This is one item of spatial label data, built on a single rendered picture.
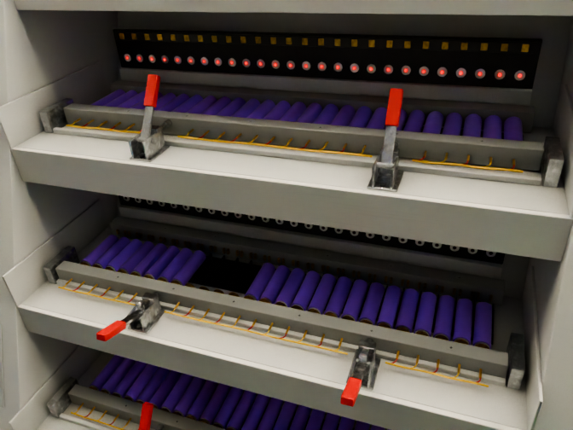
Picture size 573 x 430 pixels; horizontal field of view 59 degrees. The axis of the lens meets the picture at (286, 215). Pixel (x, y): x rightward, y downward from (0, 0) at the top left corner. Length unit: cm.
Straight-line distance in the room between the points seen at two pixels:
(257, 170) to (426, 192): 17
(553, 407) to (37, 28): 70
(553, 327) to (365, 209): 19
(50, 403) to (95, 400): 6
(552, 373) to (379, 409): 17
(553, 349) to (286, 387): 26
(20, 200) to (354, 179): 42
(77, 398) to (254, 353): 33
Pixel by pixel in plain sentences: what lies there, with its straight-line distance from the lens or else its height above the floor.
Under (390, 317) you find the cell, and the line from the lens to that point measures 59.
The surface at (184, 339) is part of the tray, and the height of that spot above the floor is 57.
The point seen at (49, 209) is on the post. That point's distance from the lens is 75.
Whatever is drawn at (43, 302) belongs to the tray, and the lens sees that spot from 73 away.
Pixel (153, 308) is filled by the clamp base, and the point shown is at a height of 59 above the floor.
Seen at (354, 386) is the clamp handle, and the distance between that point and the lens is 49.
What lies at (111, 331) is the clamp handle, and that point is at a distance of 58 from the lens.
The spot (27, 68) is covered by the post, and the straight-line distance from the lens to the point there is 71.
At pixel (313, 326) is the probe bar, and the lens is 57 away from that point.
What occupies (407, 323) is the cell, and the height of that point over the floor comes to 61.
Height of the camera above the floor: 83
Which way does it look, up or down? 12 degrees down
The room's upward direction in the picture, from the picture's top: 4 degrees clockwise
